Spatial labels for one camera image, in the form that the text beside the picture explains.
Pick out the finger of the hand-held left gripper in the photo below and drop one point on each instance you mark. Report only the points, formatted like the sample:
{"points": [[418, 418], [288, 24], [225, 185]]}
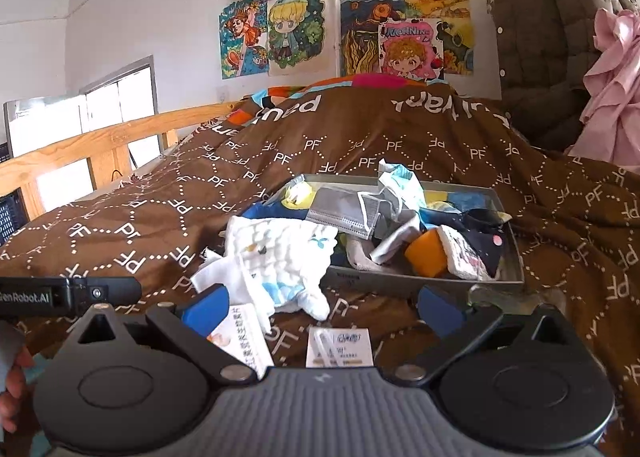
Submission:
{"points": [[110, 289]]}

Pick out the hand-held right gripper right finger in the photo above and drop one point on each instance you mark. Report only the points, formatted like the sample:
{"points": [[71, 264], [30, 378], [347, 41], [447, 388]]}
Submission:
{"points": [[440, 309]]}

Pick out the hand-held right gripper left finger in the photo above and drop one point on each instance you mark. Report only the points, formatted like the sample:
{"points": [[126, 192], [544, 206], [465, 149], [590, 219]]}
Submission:
{"points": [[205, 307]]}

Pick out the orange cup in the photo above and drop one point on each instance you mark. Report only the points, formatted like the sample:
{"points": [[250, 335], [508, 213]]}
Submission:
{"points": [[425, 252]]}

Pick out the grey storage box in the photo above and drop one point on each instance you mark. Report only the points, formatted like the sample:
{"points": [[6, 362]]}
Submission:
{"points": [[380, 282]]}

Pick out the dark navy sock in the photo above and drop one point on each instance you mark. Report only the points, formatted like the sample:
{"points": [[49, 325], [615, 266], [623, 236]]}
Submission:
{"points": [[480, 237]]}

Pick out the white muslin cloth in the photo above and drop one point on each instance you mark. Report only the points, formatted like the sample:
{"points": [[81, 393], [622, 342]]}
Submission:
{"points": [[280, 262]]}

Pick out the grey white face mask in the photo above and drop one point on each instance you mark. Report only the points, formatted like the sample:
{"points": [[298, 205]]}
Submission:
{"points": [[335, 209]]}

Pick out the yellow white soft toy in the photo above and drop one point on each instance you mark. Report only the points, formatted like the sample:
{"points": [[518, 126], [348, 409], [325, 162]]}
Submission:
{"points": [[297, 194]]}

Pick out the person's left hand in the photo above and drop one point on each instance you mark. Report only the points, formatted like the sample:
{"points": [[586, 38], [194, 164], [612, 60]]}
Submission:
{"points": [[12, 387]]}

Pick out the orange white medicine box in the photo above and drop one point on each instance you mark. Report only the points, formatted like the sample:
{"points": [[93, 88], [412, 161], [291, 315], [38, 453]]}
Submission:
{"points": [[245, 342]]}

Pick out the black plastic crate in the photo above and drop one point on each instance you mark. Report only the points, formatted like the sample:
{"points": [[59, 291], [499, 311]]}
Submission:
{"points": [[10, 214]]}

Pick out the grey sock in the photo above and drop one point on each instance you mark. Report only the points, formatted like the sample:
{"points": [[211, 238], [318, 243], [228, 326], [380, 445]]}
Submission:
{"points": [[360, 252]]}

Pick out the small white label card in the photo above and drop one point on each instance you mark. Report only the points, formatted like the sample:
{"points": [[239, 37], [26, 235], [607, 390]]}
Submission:
{"points": [[340, 347]]}

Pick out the window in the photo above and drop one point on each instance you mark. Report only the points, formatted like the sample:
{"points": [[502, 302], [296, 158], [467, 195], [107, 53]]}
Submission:
{"points": [[120, 97]]}

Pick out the brown printed blanket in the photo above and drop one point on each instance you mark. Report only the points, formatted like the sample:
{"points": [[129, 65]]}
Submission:
{"points": [[350, 137]]}

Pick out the colourful patterned pillow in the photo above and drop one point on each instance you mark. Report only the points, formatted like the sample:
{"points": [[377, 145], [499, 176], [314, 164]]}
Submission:
{"points": [[350, 83]]}

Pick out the blond boy pink poster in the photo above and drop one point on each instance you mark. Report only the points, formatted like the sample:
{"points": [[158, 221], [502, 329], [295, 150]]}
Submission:
{"points": [[407, 54]]}

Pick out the black yellow painting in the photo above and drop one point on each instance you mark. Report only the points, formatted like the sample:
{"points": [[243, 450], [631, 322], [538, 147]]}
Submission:
{"points": [[457, 49]]}

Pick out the pink satin garment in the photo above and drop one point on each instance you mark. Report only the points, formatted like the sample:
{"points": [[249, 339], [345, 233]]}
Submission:
{"points": [[615, 102]]}

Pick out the orange-haired girl poster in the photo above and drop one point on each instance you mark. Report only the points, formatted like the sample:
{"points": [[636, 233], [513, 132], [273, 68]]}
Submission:
{"points": [[242, 37]]}

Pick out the blue orange painting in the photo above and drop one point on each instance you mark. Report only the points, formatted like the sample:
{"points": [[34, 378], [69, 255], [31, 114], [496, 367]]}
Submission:
{"points": [[365, 37]]}

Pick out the blond boy green poster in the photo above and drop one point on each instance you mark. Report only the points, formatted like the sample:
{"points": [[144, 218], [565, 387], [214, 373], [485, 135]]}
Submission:
{"points": [[295, 32]]}

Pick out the olive quilted jacket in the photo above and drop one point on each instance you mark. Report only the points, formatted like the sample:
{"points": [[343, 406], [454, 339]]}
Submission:
{"points": [[540, 37]]}

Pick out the yellow landscape painting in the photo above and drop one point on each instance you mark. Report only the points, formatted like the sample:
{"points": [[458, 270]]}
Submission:
{"points": [[437, 2]]}

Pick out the wooden bed rail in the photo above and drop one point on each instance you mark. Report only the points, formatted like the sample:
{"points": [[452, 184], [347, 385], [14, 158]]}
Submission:
{"points": [[75, 147]]}

